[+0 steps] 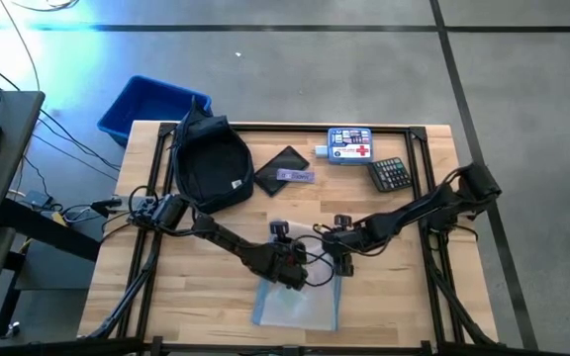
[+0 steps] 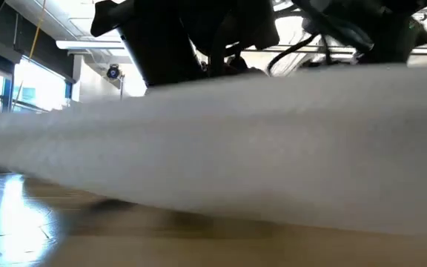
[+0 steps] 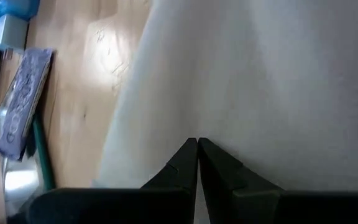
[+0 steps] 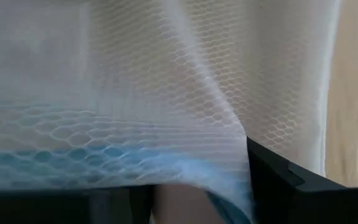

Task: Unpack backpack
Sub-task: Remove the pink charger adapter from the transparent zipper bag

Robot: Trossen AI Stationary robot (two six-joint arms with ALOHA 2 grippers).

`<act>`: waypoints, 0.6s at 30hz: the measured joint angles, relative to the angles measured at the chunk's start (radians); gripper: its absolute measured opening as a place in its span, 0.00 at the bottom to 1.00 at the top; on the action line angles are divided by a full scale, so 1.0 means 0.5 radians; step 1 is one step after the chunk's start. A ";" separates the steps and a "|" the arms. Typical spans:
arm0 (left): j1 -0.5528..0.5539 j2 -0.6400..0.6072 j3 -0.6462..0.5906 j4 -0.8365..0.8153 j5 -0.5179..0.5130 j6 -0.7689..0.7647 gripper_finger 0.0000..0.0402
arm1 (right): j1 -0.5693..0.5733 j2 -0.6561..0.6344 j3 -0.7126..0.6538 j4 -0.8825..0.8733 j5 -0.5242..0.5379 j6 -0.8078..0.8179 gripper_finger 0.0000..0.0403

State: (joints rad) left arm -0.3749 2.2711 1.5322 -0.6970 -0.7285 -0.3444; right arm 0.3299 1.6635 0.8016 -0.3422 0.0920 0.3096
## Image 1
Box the black power box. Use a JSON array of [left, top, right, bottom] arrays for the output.
[[21, 190, 52, 210]]

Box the black cable plug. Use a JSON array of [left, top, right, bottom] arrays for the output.
[[90, 197, 124, 219]]

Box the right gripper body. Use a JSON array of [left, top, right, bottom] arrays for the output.
[[322, 214, 365, 278]]

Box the blue first aid kit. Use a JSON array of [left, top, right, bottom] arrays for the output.
[[314, 127, 374, 166]]

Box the grey cable loop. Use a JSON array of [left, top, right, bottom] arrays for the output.
[[11, 0, 81, 12]]

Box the black calculator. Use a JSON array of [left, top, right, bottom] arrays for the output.
[[366, 156, 414, 194]]

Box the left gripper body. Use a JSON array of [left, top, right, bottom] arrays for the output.
[[252, 221, 311, 292]]

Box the blue plastic bin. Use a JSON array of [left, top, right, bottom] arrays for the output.
[[97, 74, 216, 148]]

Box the dark navy backpack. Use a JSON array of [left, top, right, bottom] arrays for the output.
[[169, 96, 256, 217]]

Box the clear mesh zip pouch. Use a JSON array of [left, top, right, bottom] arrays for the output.
[[250, 220, 343, 332]]

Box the beige floor cable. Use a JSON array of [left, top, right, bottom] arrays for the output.
[[0, 0, 42, 93]]

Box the black metal table frame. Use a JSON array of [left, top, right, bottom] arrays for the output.
[[79, 122, 502, 356]]

